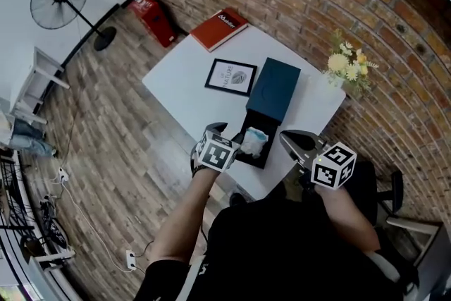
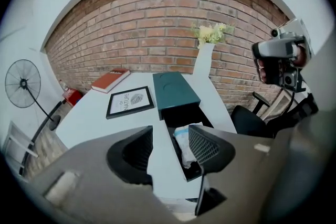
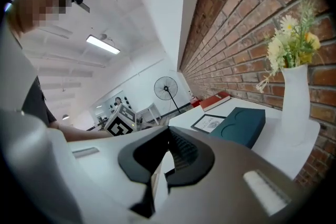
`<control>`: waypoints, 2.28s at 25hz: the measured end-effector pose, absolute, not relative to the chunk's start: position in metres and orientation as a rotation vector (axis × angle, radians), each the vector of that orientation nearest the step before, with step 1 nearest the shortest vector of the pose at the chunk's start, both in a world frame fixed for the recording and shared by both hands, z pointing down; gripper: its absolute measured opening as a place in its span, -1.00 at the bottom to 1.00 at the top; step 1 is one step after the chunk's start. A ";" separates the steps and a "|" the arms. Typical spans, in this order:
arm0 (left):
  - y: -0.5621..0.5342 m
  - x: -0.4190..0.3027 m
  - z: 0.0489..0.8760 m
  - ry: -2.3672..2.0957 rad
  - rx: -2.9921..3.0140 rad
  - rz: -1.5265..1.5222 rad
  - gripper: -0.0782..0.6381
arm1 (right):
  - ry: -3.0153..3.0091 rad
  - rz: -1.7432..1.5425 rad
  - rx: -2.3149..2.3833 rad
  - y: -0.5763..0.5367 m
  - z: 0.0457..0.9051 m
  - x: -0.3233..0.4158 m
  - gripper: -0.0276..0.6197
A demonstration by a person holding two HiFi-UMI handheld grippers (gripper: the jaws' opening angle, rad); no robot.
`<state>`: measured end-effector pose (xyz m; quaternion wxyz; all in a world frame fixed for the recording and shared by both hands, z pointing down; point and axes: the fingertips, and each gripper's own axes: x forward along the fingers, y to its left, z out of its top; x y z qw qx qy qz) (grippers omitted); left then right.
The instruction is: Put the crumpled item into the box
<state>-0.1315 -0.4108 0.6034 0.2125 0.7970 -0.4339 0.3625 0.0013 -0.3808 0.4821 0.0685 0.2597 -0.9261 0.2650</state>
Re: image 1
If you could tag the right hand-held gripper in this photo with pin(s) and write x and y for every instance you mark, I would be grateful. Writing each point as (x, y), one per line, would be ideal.
(333, 165)

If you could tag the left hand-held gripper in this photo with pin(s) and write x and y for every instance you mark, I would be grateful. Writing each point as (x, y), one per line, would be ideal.
(215, 153)

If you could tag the light blue cloth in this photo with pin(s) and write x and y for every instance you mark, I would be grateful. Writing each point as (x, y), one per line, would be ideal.
(254, 141)

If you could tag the teal and black box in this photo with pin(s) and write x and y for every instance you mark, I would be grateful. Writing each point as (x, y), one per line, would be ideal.
(276, 91)

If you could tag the person's right forearm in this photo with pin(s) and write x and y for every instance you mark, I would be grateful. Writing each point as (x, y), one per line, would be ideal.
(347, 218)

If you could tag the person's left forearm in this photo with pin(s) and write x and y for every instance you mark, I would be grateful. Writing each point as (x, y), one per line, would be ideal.
(179, 222)

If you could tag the red carton box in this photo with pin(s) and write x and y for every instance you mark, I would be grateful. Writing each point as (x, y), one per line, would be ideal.
(155, 19)

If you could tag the person's black shoe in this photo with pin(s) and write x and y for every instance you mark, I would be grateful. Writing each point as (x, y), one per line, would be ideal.
(240, 199)

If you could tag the yellow flower bouquet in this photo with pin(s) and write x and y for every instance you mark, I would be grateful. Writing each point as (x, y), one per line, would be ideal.
(337, 62)

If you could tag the black office chair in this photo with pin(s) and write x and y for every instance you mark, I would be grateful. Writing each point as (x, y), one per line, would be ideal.
(397, 190)

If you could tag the red book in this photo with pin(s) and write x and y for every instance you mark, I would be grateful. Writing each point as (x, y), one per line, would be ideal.
(218, 30)

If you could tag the person's black clothing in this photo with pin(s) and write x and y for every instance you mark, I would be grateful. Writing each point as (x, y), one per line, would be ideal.
(282, 250)

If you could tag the white open cabinet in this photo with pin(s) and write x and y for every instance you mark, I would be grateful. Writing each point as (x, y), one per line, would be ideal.
(412, 226)

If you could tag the white power strip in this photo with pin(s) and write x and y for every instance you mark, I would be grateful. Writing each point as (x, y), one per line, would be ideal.
(63, 175)
(131, 260)

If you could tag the small white side table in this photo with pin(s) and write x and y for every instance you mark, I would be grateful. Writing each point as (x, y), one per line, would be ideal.
(42, 63)

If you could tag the black metal rack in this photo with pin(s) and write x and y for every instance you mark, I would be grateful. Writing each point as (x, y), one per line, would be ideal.
(53, 232)

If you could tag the black picture frame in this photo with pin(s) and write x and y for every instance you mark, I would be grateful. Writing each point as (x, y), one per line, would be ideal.
(230, 77)

